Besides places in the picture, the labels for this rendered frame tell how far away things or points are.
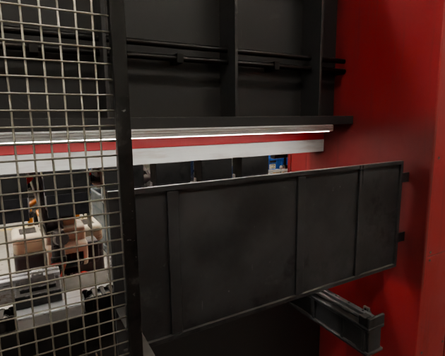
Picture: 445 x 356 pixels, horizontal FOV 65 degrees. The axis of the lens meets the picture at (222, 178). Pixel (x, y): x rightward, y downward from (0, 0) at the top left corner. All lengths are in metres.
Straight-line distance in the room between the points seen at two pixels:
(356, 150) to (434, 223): 0.45
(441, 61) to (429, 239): 0.68
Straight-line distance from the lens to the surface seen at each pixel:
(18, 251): 2.55
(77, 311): 1.10
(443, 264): 1.79
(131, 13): 1.38
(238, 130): 1.33
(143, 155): 1.40
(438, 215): 1.67
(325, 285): 1.38
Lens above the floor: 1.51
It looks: 9 degrees down
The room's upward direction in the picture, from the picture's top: 1 degrees counter-clockwise
